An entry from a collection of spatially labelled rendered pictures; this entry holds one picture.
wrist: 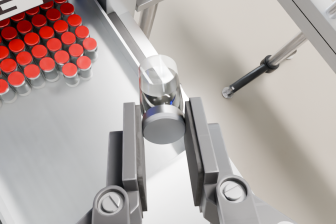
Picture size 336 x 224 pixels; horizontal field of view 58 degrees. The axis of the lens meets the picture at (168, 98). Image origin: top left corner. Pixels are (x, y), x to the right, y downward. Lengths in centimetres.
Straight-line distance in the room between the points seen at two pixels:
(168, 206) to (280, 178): 113
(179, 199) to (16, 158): 24
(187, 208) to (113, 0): 34
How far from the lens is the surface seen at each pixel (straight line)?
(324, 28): 124
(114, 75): 50
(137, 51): 50
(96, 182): 46
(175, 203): 47
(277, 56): 147
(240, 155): 149
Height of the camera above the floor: 134
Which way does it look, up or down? 69 degrees down
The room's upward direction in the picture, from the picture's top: 31 degrees clockwise
